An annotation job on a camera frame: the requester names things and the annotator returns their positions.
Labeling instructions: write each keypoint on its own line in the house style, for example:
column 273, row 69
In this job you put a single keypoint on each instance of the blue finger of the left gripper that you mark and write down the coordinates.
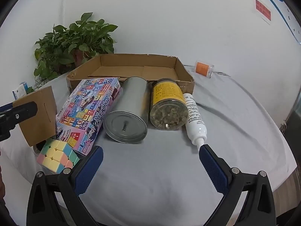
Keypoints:
column 11, row 116

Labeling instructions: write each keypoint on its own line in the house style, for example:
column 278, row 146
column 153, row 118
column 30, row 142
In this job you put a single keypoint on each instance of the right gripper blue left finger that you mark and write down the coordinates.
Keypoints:
column 43, row 207

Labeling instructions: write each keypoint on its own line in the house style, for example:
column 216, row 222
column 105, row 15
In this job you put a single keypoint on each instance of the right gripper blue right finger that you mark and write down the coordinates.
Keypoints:
column 258, row 207

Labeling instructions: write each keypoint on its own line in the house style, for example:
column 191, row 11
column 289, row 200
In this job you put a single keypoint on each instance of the pastel rubiks cube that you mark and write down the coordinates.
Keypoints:
column 57, row 155

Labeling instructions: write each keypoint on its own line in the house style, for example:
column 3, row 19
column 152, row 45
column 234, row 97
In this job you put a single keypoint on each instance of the colourful board game box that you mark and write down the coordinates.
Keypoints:
column 83, row 113

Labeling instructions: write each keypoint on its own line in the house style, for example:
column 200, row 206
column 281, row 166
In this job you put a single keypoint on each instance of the white spray bottle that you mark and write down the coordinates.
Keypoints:
column 195, row 126

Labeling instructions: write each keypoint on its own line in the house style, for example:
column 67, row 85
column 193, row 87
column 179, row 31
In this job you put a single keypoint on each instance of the silver metal tin can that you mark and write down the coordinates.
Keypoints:
column 127, row 120

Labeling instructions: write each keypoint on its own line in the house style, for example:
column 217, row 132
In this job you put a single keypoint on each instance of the yellow label glass jar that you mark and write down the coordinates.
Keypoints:
column 168, row 110

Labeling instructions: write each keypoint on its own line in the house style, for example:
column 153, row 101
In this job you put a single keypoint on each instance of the small blue white box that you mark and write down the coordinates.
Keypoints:
column 20, row 91

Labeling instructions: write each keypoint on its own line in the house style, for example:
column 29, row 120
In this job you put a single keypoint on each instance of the small brown cardboard box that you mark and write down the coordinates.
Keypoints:
column 43, row 125

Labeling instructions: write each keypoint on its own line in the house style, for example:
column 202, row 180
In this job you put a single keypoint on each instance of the green potted plant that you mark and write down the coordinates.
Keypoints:
column 66, row 48

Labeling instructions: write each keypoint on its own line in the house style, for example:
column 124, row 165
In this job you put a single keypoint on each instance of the shallow cardboard tray box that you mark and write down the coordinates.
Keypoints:
column 147, row 66

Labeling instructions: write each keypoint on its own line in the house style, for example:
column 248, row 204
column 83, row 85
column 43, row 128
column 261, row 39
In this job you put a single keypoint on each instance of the orange label clear jar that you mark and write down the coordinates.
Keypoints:
column 204, row 69

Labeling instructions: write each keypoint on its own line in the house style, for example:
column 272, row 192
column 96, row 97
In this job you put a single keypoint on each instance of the red paper wall sign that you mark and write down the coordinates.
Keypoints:
column 264, row 12

